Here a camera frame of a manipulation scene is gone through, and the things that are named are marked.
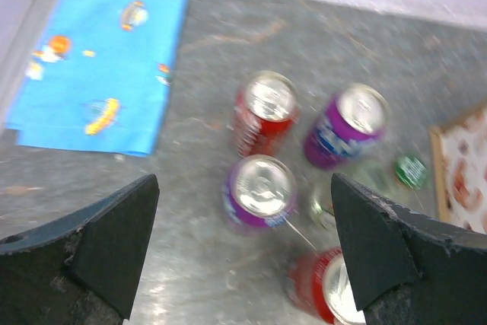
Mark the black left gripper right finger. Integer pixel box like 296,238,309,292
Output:
331,174,486,324

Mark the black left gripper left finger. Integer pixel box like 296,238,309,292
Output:
1,174,160,324

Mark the clear glass bottle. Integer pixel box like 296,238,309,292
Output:
309,154,428,229

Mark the red cola can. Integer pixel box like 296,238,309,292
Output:
285,247,365,324
232,70,299,158

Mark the purple Fanta can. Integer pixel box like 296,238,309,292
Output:
304,83,390,169

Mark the burlap canvas tote bag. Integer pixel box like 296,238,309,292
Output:
430,101,486,234

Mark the blue patterned cloth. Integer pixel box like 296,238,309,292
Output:
6,0,189,156

